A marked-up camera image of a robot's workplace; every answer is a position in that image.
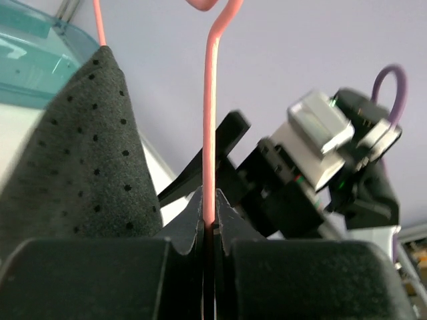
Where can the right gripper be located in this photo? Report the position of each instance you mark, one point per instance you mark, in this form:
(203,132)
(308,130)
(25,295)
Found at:
(275,200)

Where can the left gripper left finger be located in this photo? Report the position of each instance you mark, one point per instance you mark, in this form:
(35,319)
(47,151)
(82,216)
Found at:
(156,277)

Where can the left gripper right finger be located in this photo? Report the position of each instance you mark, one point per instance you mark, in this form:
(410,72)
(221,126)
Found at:
(257,278)

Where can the pink hanger of dotted skirt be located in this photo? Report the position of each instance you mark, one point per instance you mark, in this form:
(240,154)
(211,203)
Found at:
(209,110)

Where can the dark dotted skirt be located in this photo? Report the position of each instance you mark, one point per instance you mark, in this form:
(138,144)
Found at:
(83,172)

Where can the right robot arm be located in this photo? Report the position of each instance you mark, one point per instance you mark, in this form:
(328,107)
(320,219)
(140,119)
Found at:
(360,190)

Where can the teal plastic bin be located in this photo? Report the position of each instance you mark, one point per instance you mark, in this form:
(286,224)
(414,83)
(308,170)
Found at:
(39,52)

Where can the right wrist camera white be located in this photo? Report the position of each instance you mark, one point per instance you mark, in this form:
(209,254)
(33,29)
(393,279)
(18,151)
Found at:
(311,136)

